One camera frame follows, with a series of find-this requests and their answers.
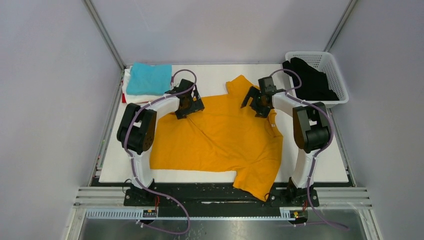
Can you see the folded turquoise t-shirt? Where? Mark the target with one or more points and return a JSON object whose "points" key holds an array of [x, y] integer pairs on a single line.
{"points": [[145, 79]]}

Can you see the white cable duct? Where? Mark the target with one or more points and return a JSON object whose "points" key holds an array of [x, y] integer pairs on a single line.
{"points": [[151, 214]]}

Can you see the folded white t-shirt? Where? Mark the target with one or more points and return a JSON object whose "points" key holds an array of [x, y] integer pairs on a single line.
{"points": [[135, 98]]}

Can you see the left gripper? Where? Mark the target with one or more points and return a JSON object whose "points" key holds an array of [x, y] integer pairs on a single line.
{"points": [[196, 106]]}

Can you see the black t-shirt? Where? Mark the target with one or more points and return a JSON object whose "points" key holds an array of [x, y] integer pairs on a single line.
{"points": [[314, 83]]}

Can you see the white plastic basket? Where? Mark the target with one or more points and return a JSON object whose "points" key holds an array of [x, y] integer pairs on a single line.
{"points": [[325, 62]]}

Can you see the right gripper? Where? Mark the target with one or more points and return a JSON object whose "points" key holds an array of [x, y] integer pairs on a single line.
{"points": [[262, 112]]}

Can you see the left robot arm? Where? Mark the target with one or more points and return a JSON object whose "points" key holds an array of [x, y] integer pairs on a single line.
{"points": [[138, 126]]}

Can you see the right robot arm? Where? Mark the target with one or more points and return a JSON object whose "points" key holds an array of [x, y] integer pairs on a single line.
{"points": [[312, 131]]}

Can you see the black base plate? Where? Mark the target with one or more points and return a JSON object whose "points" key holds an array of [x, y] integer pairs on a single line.
{"points": [[213, 199]]}

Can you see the yellow t-shirt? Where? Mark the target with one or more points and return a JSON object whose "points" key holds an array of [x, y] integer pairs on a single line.
{"points": [[223, 137]]}

